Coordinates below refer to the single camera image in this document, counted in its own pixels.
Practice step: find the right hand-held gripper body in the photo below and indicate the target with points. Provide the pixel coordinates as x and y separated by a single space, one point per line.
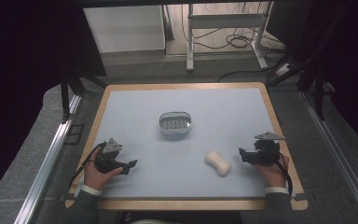
265 149

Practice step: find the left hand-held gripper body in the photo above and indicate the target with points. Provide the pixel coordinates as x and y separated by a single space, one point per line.
109 151

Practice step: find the cream soap bar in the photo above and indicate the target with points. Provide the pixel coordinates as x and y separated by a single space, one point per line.
218 163

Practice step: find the person's right hand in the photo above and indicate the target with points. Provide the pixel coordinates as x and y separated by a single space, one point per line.
273 175

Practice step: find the person's left hand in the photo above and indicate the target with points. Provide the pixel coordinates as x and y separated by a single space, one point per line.
95 177

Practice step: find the black metal stand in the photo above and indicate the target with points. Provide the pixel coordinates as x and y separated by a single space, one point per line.
318 90
71 87

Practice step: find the white power strip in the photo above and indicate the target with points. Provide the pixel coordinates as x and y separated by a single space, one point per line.
283 69

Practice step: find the white cabinet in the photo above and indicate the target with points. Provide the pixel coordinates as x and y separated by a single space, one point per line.
124 28

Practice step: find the black floor bracket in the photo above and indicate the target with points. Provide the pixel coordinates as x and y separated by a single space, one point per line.
74 134

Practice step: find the aluminium rail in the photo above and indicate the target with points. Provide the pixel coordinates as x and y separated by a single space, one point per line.
341 161
48 161

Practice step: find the white metal desk frame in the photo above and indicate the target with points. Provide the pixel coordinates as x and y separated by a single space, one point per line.
227 21

